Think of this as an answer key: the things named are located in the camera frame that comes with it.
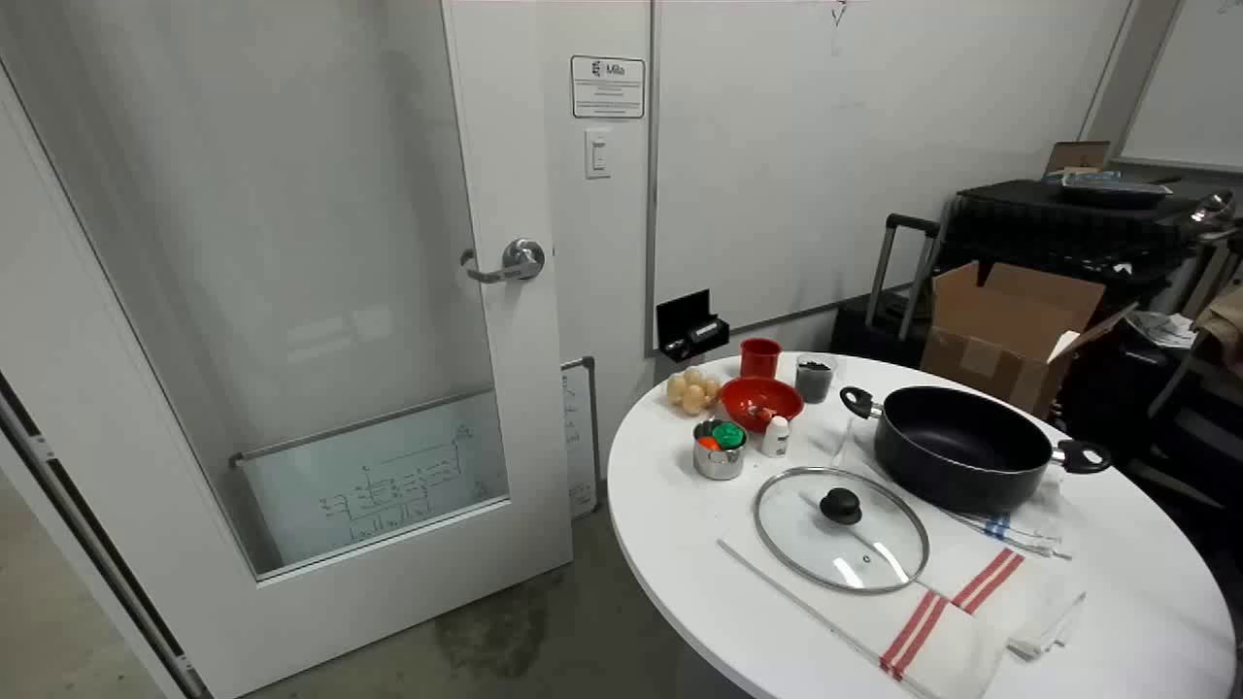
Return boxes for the cardboard box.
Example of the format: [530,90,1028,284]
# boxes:
[921,260,1131,415]

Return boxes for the black suitcase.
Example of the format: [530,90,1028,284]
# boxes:
[833,212,940,364]

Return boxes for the white salt shaker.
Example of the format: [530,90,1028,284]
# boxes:
[763,415,791,452]

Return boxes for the blue striped white towel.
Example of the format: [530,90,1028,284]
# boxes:
[968,499,1074,560]

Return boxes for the yellow bread rolls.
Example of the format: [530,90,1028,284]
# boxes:
[670,370,719,415]

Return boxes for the red striped white towel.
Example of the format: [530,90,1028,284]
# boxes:
[714,508,1091,699]

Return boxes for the grey measuring cup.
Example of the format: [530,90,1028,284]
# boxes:
[797,361,833,403]

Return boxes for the black open case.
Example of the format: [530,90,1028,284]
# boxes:
[658,289,729,361]

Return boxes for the glass pot lid black knob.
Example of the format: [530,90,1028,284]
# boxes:
[754,465,930,594]

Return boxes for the silver door handle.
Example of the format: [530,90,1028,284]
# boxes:
[460,240,549,284]

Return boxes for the wall sign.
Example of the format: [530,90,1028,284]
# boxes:
[570,55,644,120]

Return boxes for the red mug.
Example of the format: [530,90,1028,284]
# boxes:
[741,337,782,376]

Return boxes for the white door with glass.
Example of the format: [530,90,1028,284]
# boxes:
[0,0,570,699]

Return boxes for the black cooking pot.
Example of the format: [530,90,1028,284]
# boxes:
[841,383,1107,516]

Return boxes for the red bowl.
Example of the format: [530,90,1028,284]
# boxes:
[719,376,804,432]

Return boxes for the white light switch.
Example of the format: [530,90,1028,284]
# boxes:
[583,128,609,179]

